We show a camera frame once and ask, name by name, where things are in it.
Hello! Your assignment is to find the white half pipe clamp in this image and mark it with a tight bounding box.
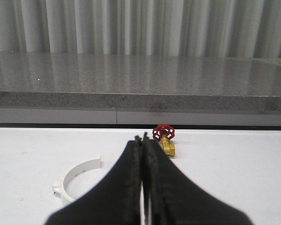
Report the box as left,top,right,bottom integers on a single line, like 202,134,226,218
52,154,101,206

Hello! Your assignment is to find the grey stone countertop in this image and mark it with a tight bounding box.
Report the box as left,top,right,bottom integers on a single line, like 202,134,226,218
0,52,281,114

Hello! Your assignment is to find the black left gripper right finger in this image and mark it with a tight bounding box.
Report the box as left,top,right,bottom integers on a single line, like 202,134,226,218
142,135,252,225

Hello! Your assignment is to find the brass valve red handwheel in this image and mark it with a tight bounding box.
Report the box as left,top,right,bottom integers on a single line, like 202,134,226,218
152,124,175,157

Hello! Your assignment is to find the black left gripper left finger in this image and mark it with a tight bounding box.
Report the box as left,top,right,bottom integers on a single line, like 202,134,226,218
46,136,142,225

